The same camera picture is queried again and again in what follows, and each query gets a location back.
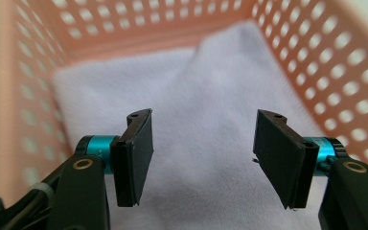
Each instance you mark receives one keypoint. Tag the lilac printed towel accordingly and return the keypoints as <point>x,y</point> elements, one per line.
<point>204,80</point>

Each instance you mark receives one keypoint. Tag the pink perforated plastic basket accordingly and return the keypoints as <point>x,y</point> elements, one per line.
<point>159,40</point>

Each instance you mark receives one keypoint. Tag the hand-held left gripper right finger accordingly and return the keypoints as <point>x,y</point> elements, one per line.
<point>284,159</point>

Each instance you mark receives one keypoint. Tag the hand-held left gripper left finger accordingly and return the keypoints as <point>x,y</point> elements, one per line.
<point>134,159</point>

